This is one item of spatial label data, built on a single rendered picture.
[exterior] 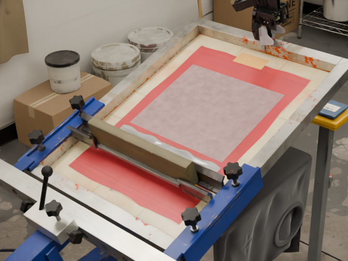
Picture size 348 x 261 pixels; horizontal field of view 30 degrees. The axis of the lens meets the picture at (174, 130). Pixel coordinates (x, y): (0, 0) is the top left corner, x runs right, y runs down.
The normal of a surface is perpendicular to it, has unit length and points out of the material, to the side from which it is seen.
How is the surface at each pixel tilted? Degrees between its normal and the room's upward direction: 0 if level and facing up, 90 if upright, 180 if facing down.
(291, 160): 0
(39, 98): 1
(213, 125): 15
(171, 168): 105
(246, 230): 93
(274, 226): 90
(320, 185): 90
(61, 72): 93
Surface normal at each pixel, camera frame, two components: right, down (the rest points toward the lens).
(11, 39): 0.78, 0.29
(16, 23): 0.28, 0.47
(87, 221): -0.21, -0.72
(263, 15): -0.63, 0.61
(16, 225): -0.04, -0.86
